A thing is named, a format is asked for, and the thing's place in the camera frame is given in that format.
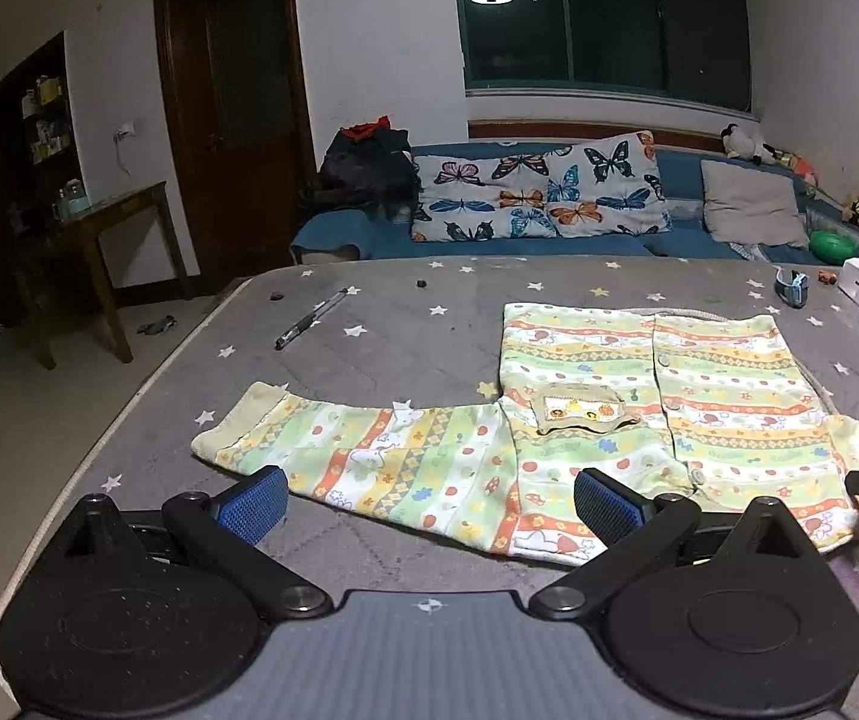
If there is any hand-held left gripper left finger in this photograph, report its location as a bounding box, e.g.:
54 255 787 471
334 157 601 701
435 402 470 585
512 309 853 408
31 465 334 620

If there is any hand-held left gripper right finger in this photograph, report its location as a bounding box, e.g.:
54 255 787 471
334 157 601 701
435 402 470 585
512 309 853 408
529 467 831 621

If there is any printed child cardigan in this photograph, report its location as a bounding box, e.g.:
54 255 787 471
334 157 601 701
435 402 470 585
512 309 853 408
190 302 859 568

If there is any dark clothes pile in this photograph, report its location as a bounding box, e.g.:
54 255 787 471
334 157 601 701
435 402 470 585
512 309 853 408
315 127 421 223

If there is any black clear pen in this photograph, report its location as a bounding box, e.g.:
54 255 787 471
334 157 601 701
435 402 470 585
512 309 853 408
274 289 348 351

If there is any grey star tablecloth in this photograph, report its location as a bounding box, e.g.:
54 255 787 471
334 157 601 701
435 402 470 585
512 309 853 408
0 255 859 720

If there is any blue child watch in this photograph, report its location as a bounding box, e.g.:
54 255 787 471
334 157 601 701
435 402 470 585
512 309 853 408
773 268 812 311

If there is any green ball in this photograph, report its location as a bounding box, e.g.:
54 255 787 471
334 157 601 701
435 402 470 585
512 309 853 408
809 229 859 266

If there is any grey pillow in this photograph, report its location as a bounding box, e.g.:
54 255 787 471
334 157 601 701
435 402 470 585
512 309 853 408
699 159 812 250

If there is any wooden side table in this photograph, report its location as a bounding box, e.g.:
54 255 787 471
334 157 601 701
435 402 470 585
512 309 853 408
24 181 192 371

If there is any blue sofa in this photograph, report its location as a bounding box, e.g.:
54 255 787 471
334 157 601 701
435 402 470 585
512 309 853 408
290 136 859 268

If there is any pink plush toy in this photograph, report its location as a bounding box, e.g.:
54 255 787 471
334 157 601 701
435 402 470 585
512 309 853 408
764 142 821 185

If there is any glass kettle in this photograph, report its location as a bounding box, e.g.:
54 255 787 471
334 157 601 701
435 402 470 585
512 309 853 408
54 179 89 221

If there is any black white plush toy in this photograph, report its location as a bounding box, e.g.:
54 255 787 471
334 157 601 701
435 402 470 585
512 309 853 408
721 124 768 163

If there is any red cloth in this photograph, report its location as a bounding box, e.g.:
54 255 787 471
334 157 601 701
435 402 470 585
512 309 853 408
340 116 393 144

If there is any dark wooden door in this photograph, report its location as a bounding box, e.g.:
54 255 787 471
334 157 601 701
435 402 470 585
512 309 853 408
153 0 318 295

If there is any green framed window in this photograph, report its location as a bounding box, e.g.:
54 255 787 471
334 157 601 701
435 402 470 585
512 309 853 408
450 0 755 115

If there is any wooden wall shelf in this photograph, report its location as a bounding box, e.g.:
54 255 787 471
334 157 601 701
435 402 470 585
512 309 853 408
0 31 89 331

